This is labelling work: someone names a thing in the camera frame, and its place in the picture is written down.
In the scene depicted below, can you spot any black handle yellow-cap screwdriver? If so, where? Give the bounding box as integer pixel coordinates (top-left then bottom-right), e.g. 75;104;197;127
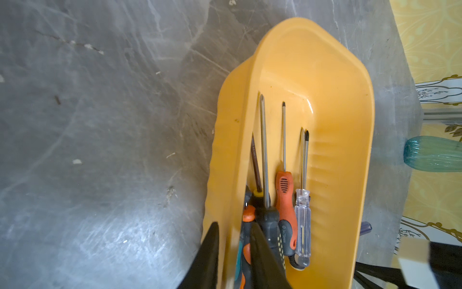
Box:
257;95;286;276

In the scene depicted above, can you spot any yellow plastic storage box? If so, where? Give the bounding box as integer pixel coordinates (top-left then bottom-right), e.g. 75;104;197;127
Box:
203;18;375;289

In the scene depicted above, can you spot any black yellow small screwdriver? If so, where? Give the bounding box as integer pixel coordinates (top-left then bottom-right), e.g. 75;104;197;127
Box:
251;136;264;208

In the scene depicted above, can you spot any small orange black screwdriver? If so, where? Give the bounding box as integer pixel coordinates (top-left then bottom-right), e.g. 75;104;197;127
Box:
276;102;297;256

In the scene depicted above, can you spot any red clear purple screwdriver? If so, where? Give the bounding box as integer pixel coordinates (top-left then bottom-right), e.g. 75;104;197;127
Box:
360;221;372;236

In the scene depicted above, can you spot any large orange black screwdriver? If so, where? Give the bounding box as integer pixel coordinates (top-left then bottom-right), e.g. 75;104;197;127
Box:
240;187;255;289

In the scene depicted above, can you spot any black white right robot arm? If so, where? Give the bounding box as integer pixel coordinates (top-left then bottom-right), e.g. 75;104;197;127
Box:
354;237;462;289

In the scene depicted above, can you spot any clear handle screwdriver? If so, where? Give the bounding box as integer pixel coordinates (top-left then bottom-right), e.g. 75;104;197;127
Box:
289;130;311;270

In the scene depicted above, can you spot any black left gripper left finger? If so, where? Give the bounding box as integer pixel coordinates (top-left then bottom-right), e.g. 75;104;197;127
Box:
178;222;220;289

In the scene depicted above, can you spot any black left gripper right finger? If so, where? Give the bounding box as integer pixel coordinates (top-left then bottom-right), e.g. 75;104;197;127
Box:
250;223;291;289

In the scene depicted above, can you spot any green black screwdriver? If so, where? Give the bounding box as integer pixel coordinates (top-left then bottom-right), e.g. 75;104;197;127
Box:
233;239;243;289

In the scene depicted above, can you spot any teal spray bottle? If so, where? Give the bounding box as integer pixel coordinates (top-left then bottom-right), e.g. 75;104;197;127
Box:
403;136;462;173

